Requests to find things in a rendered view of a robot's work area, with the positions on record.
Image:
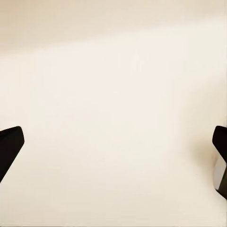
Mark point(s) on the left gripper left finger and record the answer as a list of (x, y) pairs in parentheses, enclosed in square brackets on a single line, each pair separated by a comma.
[(11, 142)]

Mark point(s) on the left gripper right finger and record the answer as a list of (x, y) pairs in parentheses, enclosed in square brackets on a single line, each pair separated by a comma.
[(220, 140)]

